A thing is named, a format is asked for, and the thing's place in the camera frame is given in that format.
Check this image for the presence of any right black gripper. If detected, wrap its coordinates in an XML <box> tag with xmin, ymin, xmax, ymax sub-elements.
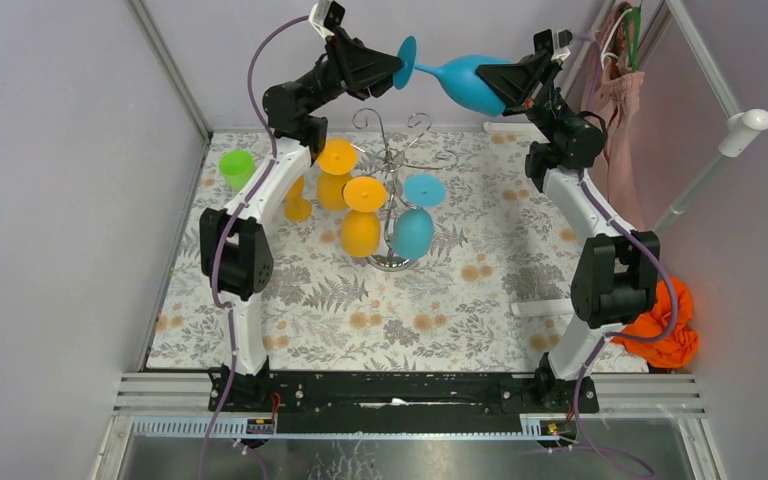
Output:
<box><xmin>471</xmin><ymin>51</ymin><xmax>573</xmax><ymax>143</ymax></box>

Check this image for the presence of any blue wine glass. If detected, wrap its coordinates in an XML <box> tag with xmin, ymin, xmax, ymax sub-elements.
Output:
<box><xmin>393</xmin><ymin>36</ymin><xmax>511</xmax><ymax>117</ymax></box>
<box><xmin>390</xmin><ymin>174</ymin><xmax>446</xmax><ymax>260</ymax></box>

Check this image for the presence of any orange wine glass front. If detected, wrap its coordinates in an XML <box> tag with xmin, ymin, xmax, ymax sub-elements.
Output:
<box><xmin>341</xmin><ymin>176</ymin><xmax>387</xmax><ymax>258</ymax></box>

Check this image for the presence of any orange wine glass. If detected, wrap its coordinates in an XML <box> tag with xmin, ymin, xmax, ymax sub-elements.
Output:
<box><xmin>316</xmin><ymin>138</ymin><xmax>358</xmax><ymax>212</ymax></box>
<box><xmin>284</xmin><ymin>176</ymin><xmax>313</xmax><ymax>223</ymax></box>
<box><xmin>341</xmin><ymin>176</ymin><xmax>387</xmax><ymax>258</ymax></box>

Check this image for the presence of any white pipe frame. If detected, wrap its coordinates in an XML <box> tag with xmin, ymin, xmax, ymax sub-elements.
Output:
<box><xmin>483</xmin><ymin>0</ymin><xmax>768</xmax><ymax>236</ymax></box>

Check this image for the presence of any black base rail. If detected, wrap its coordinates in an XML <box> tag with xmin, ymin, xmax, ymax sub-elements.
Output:
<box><xmin>207</xmin><ymin>366</ymin><xmax>600</xmax><ymax>434</ymax></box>

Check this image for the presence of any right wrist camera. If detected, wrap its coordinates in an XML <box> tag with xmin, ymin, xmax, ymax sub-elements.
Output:
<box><xmin>533</xmin><ymin>29</ymin><xmax>575</xmax><ymax>64</ymax></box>

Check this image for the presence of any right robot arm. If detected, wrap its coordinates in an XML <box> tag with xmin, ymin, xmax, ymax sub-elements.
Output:
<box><xmin>476</xmin><ymin>29</ymin><xmax>660</xmax><ymax>412</ymax></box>

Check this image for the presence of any white pipe on table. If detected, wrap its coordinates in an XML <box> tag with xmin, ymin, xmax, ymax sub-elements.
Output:
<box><xmin>510</xmin><ymin>299</ymin><xmax>574</xmax><ymax>318</ymax></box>

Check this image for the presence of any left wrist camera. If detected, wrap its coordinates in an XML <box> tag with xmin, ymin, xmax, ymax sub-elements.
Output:
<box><xmin>307</xmin><ymin>0</ymin><xmax>345</xmax><ymax>40</ymax></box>

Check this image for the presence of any green wine glass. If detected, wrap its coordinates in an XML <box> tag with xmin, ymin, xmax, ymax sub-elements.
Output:
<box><xmin>218</xmin><ymin>150</ymin><xmax>256</xmax><ymax>192</ymax></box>

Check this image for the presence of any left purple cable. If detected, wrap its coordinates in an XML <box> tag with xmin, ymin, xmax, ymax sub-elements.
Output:
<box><xmin>198</xmin><ymin>14</ymin><xmax>311</xmax><ymax>480</ymax></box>

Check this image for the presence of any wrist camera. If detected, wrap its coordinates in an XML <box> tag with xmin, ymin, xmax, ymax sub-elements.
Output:
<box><xmin>307</xmin><ymin>0</ymin><xmax>345</xmax><ymax>40</ymax></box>
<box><xmin>533</xmin><ymin>29</ymin><xmax>575</xmax><ymax>64</ymax></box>

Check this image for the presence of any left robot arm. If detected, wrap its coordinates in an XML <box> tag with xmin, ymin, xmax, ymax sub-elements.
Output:
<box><xmin>199</xmin><ymin>27</ymin><xmax>406</xmax><ymax>411</ymax></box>

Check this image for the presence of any blue wine glass back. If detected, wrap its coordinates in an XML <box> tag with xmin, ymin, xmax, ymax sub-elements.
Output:
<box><xmin>393</xmin><ymin>36</ymin><xmax>511</xmax><ymax>117</ymax></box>

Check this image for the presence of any chrome wine glass rack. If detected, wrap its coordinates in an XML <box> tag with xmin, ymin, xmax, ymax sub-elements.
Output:
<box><xmin>352</xmin><ymin>107</ymin><xmax>459</xmax><ymax>273</ymax></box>

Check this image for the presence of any orange wine glass back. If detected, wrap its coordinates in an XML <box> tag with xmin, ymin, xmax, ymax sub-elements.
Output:
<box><xmin>284</xmin><ymin>176</ymin><xmax>313</xmax><ymax>223</ymax></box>

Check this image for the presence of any orange cloth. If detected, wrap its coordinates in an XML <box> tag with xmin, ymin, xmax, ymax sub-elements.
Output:
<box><xmin>612</xmin><ymin>276</ymin><xmax>700</xmax><ymax>370</ymax></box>

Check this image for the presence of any pink hanging cloth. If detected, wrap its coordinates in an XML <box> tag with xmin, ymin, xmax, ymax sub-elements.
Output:
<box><xmin>581</xmin><ymin>1</ymin><xmax>645</xmax><ymax>230</ymax></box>

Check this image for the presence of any blue wine glass front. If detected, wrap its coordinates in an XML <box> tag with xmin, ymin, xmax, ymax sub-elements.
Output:
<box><xmin>390</xmin><ymin>174</ymin><xmax>446</xmax><ymax>260</ymax></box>

